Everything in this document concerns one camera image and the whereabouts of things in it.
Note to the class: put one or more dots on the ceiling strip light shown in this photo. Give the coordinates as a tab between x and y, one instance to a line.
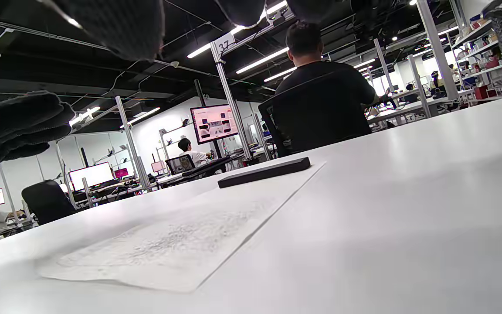
144	115
262	60
198	50
279	74
85	115

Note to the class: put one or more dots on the white-screen computer monitor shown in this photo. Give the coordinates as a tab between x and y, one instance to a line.
90	175

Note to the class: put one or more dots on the metal storage shelving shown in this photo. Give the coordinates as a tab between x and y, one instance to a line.
484	71

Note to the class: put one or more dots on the black computer monitor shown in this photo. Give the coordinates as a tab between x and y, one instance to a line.
214	124

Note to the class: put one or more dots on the white office desk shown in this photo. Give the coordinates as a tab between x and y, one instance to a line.
408	108

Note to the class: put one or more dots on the aluminium frame post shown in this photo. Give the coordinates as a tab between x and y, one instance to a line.
228	96
133	144
418	87
437	48
384	65

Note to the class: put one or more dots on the black rectangular block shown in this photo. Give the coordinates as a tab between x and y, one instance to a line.
264	172

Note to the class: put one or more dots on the person's right hand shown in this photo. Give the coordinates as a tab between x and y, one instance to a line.
120	30

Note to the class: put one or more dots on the lined white paper sheet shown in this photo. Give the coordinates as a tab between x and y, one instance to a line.
181	244

